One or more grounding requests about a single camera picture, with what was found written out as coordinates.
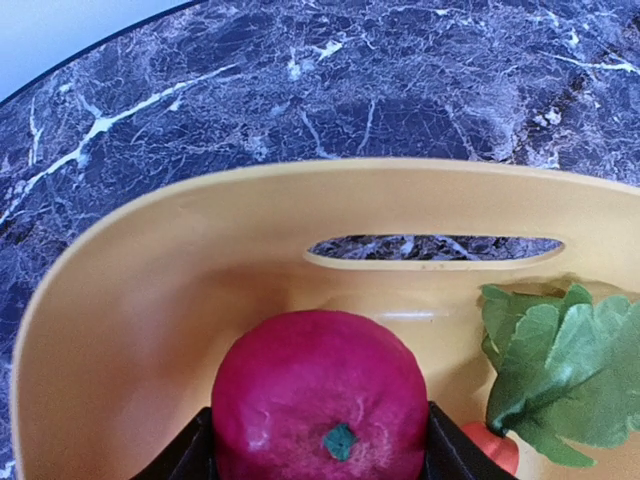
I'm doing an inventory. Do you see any red toy apple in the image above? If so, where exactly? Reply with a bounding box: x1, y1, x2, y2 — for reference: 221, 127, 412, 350
211, 311, 429, 479

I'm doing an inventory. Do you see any orange toy carrot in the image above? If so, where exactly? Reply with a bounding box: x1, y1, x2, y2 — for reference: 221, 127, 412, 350
462, 422, 520, 475

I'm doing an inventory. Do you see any green toy leafy vegetable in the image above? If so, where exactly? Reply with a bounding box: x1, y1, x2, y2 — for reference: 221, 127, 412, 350
481, 284, 639, 468

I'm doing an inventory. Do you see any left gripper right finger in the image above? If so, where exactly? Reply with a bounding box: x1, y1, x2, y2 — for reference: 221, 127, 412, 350
423, 401, 516, 480

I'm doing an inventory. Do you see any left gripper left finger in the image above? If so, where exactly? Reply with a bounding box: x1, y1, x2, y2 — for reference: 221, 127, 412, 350
131, 407, 218, 480

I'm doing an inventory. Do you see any yellow plastic basket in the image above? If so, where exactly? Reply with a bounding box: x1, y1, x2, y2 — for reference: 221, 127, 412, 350
10, 158, 639, 479

